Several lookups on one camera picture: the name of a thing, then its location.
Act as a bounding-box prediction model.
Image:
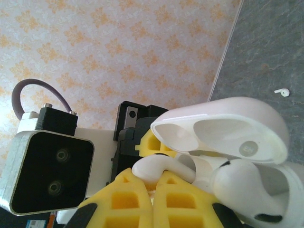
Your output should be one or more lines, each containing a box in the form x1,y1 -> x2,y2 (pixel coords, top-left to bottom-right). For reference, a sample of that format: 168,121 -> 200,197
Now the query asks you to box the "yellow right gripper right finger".
152,171 -> 243,228

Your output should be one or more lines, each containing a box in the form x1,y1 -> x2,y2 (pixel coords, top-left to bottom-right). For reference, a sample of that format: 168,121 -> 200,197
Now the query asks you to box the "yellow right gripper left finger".
68,167 -> 154,228

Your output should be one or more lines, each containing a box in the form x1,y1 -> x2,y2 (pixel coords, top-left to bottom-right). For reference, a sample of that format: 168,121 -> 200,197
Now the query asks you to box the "white wireless earbud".
274,88 -> 290,98
210,158 -> 286,225
132,153 -> 197,188

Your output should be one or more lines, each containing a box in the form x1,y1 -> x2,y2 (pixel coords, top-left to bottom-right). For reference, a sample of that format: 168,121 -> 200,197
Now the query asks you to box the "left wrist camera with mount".
0,103 -> 119,216

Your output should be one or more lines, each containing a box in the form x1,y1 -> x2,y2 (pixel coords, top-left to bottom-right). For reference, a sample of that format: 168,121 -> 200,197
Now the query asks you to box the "white earbud charging case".
151,96 -> 304,228

